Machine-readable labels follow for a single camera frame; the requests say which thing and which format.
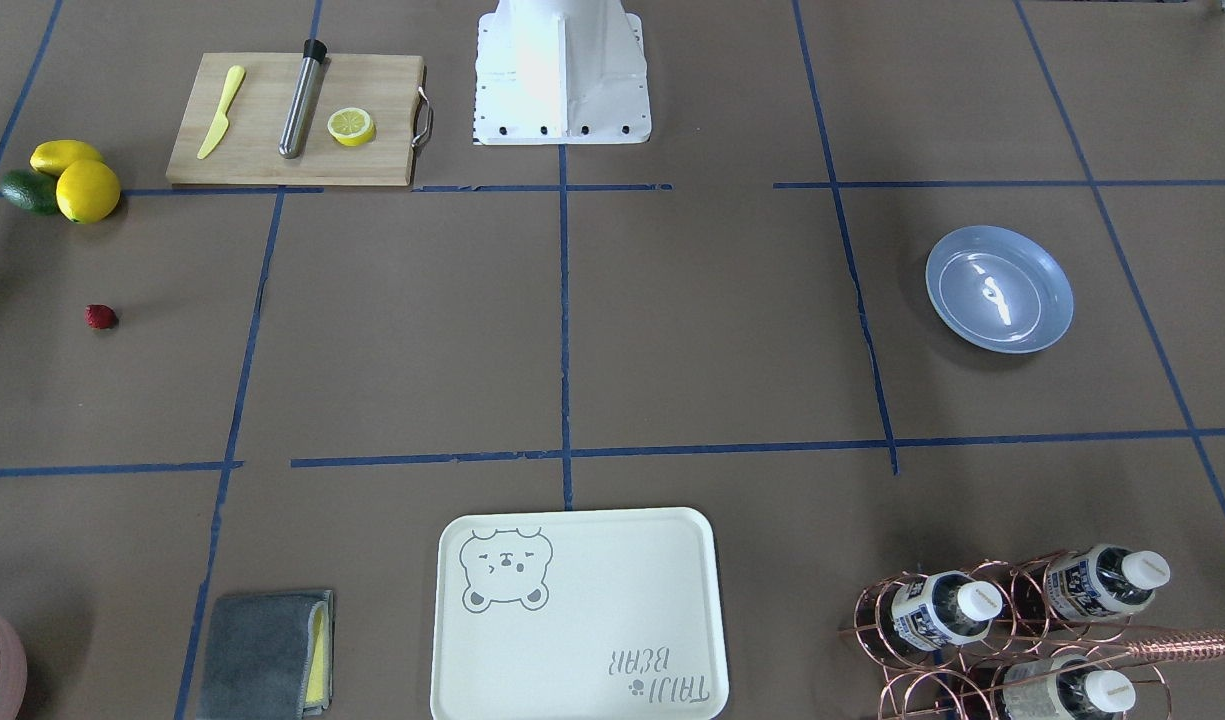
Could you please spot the wooden cutting board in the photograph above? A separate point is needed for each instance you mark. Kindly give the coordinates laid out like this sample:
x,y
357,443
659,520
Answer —
x,y
387,86

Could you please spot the copper bar spoon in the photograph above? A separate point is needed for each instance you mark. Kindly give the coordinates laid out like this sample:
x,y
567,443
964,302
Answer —
x,y
1130,649

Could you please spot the bottle white cap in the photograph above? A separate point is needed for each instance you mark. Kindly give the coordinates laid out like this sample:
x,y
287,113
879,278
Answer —
x,y
1063,687
1104,582
942,610

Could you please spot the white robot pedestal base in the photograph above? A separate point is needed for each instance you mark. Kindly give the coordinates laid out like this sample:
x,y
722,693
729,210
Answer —
x,y
561,73

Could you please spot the steel cylinder muddler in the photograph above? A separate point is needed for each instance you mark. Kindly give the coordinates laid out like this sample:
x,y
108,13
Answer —
x,y
293,137

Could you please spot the yellow lemon round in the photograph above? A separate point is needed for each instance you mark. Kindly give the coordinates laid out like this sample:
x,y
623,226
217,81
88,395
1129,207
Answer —
x,y
87,191

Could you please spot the cream bear tray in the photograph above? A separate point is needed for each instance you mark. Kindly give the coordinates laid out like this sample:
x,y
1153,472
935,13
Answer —
x,y
602,614

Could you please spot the copper wire bottle rack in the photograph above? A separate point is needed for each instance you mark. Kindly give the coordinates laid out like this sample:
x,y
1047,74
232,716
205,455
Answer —
x,y
958,682

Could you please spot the half lemon slice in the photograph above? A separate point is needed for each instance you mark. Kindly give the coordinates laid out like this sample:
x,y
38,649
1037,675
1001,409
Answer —
x,y
351,127

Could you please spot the grey folded cloth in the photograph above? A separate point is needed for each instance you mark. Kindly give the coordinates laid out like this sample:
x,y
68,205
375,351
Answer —
x,y
269,656

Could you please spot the yellow plastic knife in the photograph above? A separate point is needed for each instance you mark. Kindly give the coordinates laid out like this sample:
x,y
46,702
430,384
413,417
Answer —
x,y
220,122

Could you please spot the yellow lemon upper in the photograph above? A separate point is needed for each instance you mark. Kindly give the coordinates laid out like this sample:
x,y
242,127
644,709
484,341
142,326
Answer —
x,y
54,157

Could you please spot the blue plate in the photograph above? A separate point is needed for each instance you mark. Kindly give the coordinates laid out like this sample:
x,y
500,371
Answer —
x,y
998,290

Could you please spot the bottle white cap bottom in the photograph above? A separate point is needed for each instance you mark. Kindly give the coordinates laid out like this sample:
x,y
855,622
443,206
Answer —
x,y
1063,687

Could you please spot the red strawberry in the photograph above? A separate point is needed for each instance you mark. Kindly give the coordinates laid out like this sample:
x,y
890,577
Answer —
x,y
100,317

